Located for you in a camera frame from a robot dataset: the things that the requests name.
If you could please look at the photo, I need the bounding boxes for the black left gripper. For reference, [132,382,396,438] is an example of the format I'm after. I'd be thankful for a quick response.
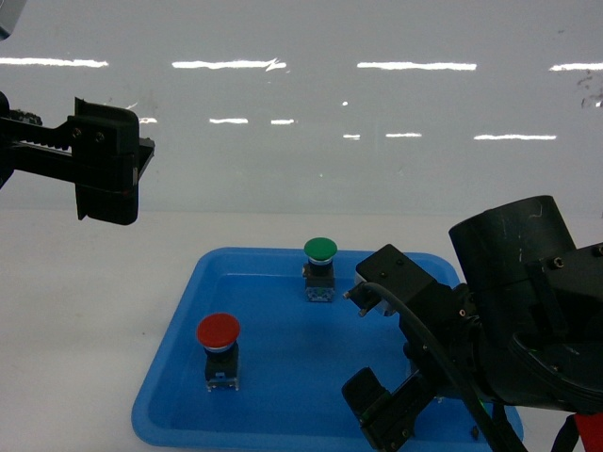
[1,93,155,225]

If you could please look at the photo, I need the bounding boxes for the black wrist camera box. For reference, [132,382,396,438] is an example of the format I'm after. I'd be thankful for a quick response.
[344,244,439,316]

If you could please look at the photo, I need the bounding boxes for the blue plastic tray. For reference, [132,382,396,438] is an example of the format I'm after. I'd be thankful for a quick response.
[131,247,525,452]

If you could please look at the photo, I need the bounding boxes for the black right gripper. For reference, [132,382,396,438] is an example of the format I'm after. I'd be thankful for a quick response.
[341,282,485,451]

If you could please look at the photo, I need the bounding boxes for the red mushroom push button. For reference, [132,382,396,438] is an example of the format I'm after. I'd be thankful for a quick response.
[196,313,240,392]

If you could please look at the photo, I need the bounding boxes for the green mushroom push button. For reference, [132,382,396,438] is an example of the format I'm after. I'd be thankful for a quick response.
[302,237,338,302]

